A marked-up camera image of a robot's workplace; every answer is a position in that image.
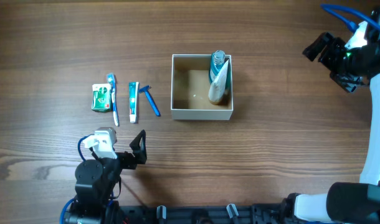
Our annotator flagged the teal mouthwash bottle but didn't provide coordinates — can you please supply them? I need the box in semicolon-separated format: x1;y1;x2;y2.
209;50;232;95

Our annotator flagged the right blue cable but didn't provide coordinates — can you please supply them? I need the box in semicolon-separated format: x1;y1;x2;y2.
320;3;380;38

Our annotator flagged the Colgate toothpaste tube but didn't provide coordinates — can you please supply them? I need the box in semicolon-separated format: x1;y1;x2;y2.
128;82;140;123

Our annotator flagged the left blue cable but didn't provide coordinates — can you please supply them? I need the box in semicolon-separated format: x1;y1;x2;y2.
59;134;116;224

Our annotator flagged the blue cable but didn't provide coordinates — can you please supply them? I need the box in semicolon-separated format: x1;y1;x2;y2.
320;3;380;38
59;134;116;224

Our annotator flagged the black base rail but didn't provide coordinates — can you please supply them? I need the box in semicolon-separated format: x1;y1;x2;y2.
121;203;302;224

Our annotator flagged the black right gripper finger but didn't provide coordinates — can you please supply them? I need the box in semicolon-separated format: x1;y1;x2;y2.
302;32;334;62
330;72;364;93

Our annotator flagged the green Dettol soap bar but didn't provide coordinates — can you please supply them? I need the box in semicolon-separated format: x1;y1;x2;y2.
92;83;112;113

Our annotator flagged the white cardboard box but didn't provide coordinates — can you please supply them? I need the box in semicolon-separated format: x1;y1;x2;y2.
171;54;234;120

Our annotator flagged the white cream tube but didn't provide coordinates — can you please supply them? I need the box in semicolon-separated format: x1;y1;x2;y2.
208;60;229;105

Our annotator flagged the blue white toothbrush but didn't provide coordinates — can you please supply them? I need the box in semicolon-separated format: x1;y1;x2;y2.
107;73;120;126

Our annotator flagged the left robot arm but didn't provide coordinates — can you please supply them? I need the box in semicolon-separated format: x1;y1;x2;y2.
59;128;147;224

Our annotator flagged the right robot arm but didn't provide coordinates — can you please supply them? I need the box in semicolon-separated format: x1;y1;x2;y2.
278;32;380;223

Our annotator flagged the blue disposable razor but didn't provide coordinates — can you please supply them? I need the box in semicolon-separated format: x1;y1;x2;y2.
138;85;161;117

